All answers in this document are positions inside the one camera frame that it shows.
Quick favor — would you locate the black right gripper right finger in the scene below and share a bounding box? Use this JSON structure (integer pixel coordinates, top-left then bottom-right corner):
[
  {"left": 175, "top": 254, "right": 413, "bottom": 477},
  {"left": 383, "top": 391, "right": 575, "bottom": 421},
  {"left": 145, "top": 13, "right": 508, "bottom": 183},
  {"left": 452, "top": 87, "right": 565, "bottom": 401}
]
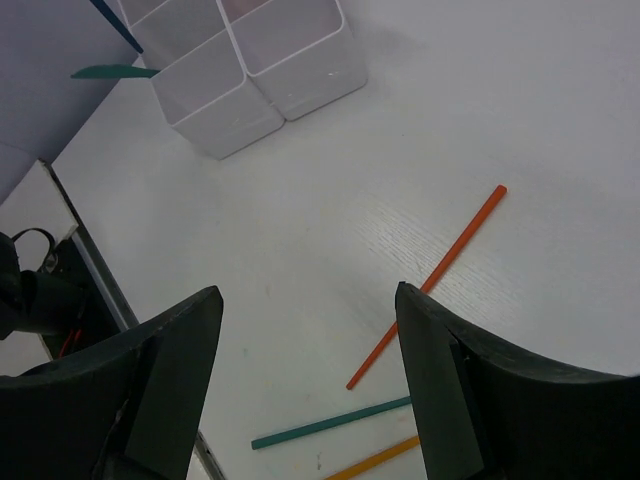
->
[{"left": 395, "top": 282, "right": 639, "bottom": 479}]

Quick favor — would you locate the dark blue utensil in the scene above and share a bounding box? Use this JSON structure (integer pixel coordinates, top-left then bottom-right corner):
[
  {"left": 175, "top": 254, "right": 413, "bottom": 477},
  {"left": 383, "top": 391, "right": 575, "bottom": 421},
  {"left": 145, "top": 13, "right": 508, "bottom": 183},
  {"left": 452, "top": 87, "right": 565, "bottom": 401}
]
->
[{"left": 90, "top": 0, "right": 144, "bottom": 54}]

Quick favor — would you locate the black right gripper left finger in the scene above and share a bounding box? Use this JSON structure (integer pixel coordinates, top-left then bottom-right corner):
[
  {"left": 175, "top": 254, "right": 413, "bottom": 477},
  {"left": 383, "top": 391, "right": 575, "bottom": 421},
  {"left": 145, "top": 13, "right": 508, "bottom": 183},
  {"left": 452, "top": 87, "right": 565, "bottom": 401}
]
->
[{"left": 1, "top": 286, "right": 223, "bottom": 479}]

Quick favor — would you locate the white divided utensil container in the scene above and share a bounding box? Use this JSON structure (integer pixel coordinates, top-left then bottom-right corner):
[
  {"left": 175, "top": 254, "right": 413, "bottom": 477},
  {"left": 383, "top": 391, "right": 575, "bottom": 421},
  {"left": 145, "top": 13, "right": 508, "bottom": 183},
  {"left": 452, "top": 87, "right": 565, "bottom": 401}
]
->
[{"left": 119, "top": 0, "right": 367, "bottom": 159}]

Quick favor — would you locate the orange chopstick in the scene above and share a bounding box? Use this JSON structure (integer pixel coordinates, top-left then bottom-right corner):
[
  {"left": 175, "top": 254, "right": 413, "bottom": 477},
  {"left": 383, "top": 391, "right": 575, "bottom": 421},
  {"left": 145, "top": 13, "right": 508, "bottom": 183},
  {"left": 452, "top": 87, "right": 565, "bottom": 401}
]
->
[{"left": 346, "top": 185, "right": 508, "bottom": 390}]

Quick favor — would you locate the yellow chopstick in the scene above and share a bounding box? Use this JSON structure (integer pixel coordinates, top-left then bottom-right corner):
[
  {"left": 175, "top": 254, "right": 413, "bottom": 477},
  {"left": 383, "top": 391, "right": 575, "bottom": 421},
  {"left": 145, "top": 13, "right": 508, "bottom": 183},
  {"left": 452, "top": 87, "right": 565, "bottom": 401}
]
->
[{"left": 326, "top": 436, "right": 420, "bottom": 480}]

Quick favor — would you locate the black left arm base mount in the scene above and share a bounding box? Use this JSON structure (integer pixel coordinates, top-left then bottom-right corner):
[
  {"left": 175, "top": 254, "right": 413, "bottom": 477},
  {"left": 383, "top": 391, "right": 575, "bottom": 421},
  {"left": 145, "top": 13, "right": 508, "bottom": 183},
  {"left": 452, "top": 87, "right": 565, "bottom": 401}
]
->
[{"left": 1, "top": 228, "right": 120, "bottom": 359}]

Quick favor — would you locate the aluminium table edge rail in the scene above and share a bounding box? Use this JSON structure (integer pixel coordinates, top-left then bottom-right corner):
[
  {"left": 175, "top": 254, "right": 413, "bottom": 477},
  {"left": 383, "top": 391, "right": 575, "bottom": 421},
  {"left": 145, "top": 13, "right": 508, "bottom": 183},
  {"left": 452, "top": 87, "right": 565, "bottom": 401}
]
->
[{"left": 44, "top": 164, "right": 226, "bottom": 480}]

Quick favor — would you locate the teal chopstick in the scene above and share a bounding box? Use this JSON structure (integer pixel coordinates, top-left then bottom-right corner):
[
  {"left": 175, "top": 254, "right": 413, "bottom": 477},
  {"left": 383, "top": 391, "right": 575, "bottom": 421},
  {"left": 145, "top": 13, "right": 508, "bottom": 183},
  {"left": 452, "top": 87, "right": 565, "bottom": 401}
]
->
[
  {"left": 71, "top": 64, "right": 159, "bottom": 80},
  {"left": 251, "top": 396, "right": 411, "bottom": 450}
]

